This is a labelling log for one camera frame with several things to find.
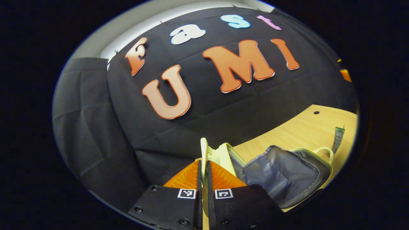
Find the large white green tube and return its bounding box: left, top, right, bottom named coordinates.
left=332, top=126, right=345, bottom=154

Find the pale yellow suitcase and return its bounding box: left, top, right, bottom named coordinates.
left=200, top=137, right=334, bottom=211

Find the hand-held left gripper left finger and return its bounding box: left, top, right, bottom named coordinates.
left=128, top=160, right=204, bottom=230

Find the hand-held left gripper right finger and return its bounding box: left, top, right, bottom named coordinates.
left=207, top=160, right=285, bottom=230

